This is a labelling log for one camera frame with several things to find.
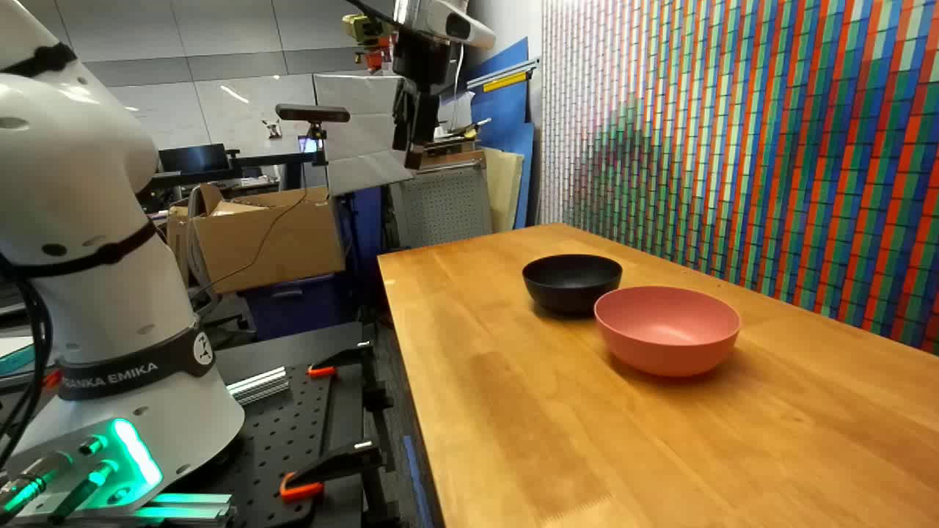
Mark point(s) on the orange-handled clamp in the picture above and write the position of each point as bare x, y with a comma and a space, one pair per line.
310, 483
363, 353

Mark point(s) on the pink bowl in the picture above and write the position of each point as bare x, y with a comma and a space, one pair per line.
670, 334

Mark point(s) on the orange-handled clamp front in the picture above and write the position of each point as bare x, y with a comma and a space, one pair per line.
310, 483

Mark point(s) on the orange-handled clamp rear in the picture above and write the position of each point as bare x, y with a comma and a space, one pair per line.
363, 353

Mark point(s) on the black bowl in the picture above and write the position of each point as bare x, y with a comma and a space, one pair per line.
570, 282

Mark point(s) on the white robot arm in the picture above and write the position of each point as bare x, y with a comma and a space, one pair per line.
140, 404

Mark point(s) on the black camera on stand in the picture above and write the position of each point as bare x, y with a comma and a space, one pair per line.
313, 115

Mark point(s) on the aluminium extrusion bar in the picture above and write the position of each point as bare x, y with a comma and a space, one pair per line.
263, 386

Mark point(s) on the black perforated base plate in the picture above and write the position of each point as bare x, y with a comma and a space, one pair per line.
288, 433

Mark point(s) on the cardboard box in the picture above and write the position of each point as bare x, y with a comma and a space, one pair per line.
258, 241

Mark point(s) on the blue board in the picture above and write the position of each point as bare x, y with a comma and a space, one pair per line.
503, 108

